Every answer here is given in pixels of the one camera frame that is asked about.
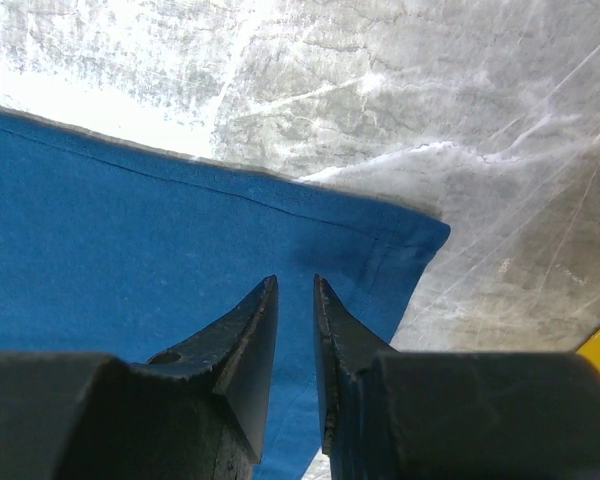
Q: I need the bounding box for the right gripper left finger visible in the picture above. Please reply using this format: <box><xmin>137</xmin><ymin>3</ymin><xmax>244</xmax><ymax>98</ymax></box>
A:
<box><xmin>132</xmin><ymin>276</ymin><xmax>278</xmax><ymax>479</ymax></box>

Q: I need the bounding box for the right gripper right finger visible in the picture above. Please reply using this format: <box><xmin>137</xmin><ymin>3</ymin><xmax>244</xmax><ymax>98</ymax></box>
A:
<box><xmin>313</xmin><ymin>275</ymin><xmax>400</xmax><ymax>479</ymax></box>

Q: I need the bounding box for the blue t-shirt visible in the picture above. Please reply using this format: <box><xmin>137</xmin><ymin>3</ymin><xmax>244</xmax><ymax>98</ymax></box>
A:
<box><xmin>0</xmin><ymin>113</ymin><xmax>450</xmax><ymax>479</ymax></box>

